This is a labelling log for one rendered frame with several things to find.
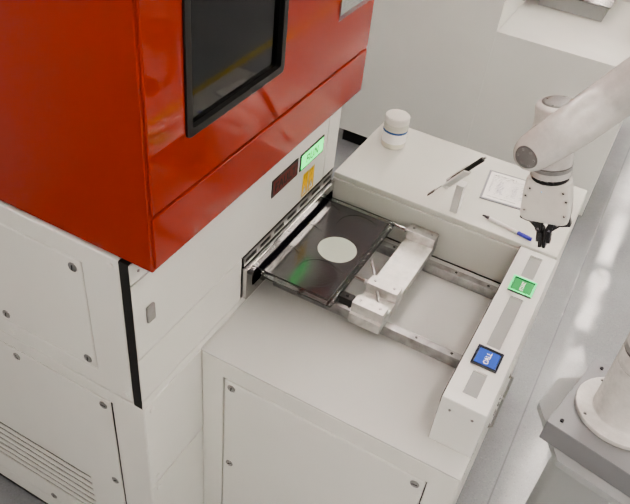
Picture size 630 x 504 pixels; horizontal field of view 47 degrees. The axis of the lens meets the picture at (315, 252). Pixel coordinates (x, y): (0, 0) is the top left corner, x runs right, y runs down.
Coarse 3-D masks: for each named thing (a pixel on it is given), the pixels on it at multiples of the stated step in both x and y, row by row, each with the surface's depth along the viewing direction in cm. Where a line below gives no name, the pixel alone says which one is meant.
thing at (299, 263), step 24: (312, 216) 190; (336, 216) 191; (360, 216) 192; (288, 240) 182; (312, 240) 182; (360, 240) 184; (264, 264) 174; (288, 264) 175; (312, 264) 176; (336, 264) 176; (312, 288) 169; (336, 288) 170
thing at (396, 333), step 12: (312, 300) 176; (336, 312) 174; (348, 312) 172; (396, 336) 169; (408, 336) 167; (420, 336) 167; (420, 348) 167; (432, 348) 165; (444, 348) 165; (444, 360) 165; (456, 360) 163
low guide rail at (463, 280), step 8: (376, 240) 193; (384, 248) 192; (392, 248) 191; (432, 264) 187; (440, 264) 188; (432, 272) 188; (440, 272) 187; (448, 272) 186; (456, 272) 186; (448, 280) 187; (456, 280) 186; (464, 280) 185; (472, 280) 184; (480, 280) 184; (472, 288) 185; (480, 288) 183; (488, 288) 182; (496, 288) 183; (488, 296) 184
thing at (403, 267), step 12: (408, 240) 189; (396, 252) 185; (408, 252) 185; (420, 252) 186; (432, 252) 189; (396, 264) 181; (408, 264) 182; (420, 264) 182; (384, 276) 178; (396, 276) 178; (408, 276) 178; (408, 288) 178; (384, 300) 171; (360, 324) 167; (372, 324) 165; (384, 324) 168
